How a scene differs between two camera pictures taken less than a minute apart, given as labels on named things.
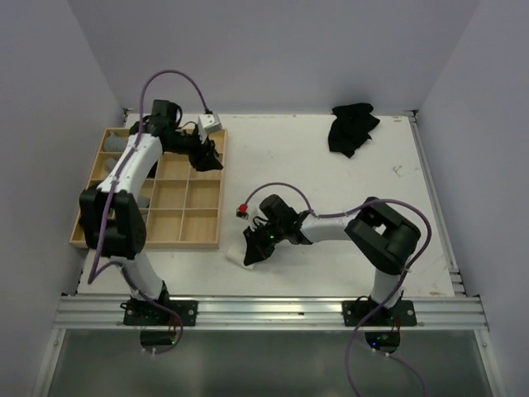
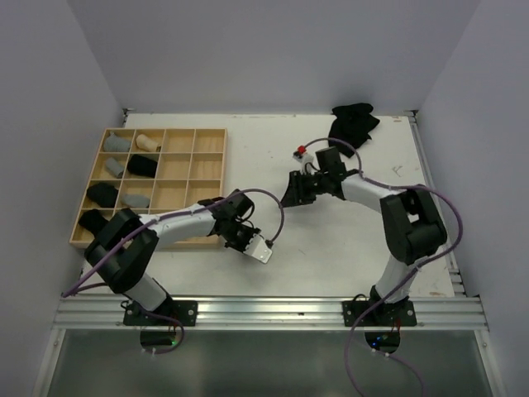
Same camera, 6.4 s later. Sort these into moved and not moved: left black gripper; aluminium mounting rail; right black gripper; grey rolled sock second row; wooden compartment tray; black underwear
Moved: left black gripper; right black gripper
Not moved: black underwear; aluminium mounting rail; grey rolled sock second row; wooden compartment tray
